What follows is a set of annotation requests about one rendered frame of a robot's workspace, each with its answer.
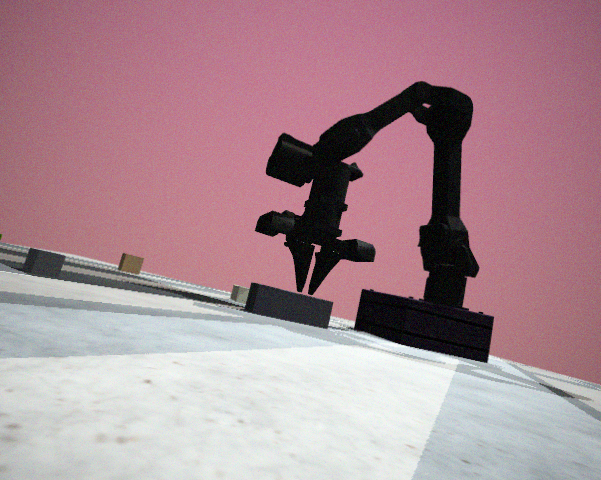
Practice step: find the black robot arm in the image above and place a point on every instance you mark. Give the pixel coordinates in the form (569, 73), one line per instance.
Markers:
(444, 241)

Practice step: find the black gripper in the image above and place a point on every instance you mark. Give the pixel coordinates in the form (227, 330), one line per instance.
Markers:
(321, 221)

